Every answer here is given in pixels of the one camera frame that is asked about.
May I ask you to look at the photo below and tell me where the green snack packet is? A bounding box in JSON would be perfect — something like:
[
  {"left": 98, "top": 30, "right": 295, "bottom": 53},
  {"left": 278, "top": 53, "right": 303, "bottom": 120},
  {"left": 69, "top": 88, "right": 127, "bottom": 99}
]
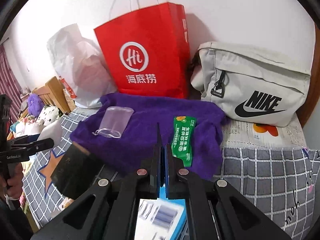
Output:
[{"left": 171, "top": 116, "right": 196, "bottom": 167}]

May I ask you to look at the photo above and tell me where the person's left hand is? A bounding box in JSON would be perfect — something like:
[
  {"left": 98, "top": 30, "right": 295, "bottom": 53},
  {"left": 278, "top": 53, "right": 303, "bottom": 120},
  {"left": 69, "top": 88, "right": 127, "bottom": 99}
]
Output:
[{"left": 1, "top": 163, "right": 23, "bottom": 201}]

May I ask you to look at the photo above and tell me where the pastel blanket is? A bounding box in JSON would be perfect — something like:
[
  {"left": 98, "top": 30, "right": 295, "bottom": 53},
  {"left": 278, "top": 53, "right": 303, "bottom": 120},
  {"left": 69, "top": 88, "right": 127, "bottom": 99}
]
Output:
[{"left": 12, "top": 115, "right": 44, "bottom": 138}]

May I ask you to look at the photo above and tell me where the brown star felt mat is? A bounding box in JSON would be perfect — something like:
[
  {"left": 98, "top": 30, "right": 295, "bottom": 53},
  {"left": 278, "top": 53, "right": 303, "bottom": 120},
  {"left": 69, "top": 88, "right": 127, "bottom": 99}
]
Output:
[{"left": 37, "top": 150, "right": 64, "bottom": 197}]

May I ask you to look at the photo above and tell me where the purple plush toy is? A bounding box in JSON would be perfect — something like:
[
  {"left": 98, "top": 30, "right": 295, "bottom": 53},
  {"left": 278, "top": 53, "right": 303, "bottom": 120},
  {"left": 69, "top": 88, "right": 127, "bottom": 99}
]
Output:
[{"left": 27, "top": 94, "right": 44, "bottom": 118}]

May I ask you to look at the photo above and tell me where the white spotted pillow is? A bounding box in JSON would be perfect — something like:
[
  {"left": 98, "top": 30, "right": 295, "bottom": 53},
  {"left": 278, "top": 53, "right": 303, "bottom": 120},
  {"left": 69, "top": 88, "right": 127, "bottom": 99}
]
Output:
[{"left": 36, "top": 106, "right": 60, "bottom": 127}]

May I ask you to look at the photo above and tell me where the blue tissue pack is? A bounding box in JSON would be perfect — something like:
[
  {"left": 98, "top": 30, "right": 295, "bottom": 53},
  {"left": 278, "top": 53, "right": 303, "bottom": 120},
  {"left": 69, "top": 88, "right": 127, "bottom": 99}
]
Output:
[{"left": 134, "top": 186, "right": 187, "bottom": 240}]

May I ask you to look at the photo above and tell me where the dark green box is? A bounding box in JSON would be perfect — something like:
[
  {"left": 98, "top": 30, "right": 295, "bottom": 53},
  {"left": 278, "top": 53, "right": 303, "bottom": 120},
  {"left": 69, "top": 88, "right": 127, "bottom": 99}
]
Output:
[{"left": 50, "top": 142, "right": 103, "bottom": 200}]

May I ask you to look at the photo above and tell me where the red striped curtain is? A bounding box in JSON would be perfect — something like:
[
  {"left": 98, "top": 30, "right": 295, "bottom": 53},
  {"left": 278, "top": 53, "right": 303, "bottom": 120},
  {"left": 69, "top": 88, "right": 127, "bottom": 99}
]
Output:
[{"left": 0, "top": 45, "right": 22, "bottom": 122}]

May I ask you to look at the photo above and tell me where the wooden headboard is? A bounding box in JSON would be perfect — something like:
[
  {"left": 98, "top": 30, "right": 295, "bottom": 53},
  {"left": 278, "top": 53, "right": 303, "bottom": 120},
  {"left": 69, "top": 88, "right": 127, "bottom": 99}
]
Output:
[{"left": 32, "top": 76, "right": 71, "bottom": 114}]

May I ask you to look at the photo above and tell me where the grey checked bed sheet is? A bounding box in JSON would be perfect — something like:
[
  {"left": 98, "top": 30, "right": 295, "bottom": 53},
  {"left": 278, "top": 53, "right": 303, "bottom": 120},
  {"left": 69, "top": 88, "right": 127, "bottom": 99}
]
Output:
[{"left": 23, "top": 108, "right": 319, "bottom": 239}]

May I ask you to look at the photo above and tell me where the patterned book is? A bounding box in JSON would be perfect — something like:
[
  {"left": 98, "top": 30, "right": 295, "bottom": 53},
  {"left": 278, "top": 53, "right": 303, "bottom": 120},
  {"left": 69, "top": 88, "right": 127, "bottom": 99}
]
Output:
[{"left": 63, "top": 89, "right": 76, "bottom": 112}]

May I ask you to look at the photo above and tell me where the white fruit print mattress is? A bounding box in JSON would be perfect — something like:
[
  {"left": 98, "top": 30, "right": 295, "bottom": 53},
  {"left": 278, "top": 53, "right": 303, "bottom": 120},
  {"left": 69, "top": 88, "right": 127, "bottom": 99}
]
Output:
[{"left": 222, "top": 115, "right": 306, "bottom": 149}]

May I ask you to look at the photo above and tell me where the purple towel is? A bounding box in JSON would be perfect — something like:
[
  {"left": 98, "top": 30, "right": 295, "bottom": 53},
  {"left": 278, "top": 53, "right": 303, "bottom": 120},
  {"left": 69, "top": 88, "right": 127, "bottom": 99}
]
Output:
[{"left": 70, "top": 93, "right": 227, "bottom": 180}]

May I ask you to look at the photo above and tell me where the white Miniso plastic bag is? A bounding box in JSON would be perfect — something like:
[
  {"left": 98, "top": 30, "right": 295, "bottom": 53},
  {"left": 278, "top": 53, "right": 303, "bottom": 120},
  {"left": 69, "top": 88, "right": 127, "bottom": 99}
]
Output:
[{"left": 47, "top": 24, "right": 117, "bottom": 109}]

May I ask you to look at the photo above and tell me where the beige Nike waist bag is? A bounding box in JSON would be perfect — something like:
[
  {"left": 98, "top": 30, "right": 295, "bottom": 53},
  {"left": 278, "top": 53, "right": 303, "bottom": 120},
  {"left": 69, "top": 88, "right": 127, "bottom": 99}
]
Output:
[{"left": 191, "top": 42, "right": 311, "bottom": 127}]

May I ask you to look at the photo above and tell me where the red paper shopping bag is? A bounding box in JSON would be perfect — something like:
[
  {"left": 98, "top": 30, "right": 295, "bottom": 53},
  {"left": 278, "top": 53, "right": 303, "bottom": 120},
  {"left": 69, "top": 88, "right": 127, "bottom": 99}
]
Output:
[{"left": 94, "top": 2, "right": 190, "bottom": 99}]

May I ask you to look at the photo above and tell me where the wooden door frame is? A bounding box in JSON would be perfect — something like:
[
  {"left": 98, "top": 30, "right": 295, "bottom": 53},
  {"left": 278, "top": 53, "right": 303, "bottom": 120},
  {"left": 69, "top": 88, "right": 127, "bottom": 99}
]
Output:
[{"left": 297, "top": 26, "right": 320, "bottom": 128}]

